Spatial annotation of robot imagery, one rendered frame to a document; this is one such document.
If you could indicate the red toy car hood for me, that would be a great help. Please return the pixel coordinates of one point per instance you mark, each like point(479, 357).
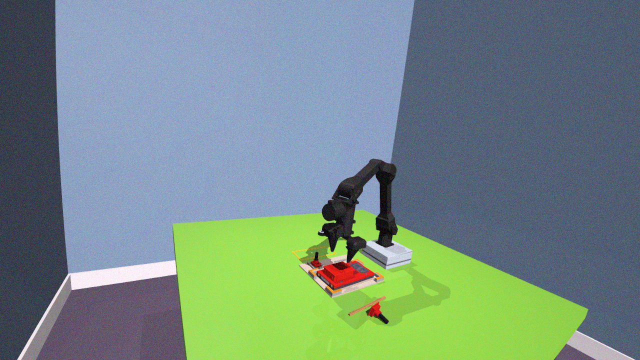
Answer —
point(338, 271)

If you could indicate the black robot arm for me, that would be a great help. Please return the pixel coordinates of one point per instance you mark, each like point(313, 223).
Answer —
point(344, 202)

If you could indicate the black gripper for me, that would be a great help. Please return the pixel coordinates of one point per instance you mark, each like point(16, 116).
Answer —
point(354, 244)

